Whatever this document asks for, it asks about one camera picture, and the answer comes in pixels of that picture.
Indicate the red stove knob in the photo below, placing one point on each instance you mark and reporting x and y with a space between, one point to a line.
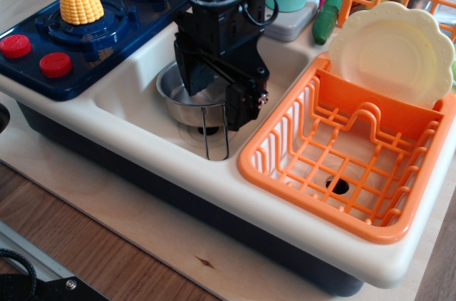
15 46
55 65

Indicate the red stove knob front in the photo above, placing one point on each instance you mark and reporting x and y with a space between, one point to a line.
55 65

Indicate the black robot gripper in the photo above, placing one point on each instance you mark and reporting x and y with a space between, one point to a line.
218 38

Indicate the cream scalloped toy plate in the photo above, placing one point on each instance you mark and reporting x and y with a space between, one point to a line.
397 52

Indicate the black bracket with screw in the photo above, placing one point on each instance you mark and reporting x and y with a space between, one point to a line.
66 289

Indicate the stainless steel pan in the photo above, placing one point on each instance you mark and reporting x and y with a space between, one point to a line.
206 110

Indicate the orange plastic drying rack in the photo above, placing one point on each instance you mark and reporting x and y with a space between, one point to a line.
353 157

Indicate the grey toy faucet base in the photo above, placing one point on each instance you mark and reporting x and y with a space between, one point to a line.
287 26

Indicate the green toy cucumber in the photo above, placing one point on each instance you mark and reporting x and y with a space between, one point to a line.
325 21

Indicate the red stove knob rear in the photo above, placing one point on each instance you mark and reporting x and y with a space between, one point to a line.
15 46

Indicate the yellow toy corn cob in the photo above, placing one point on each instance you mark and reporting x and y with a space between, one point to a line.
81 12

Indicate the navy blue toy stove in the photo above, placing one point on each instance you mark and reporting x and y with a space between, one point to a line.
95 49

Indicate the cream toy sink unit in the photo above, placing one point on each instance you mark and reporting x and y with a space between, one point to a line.
124 113

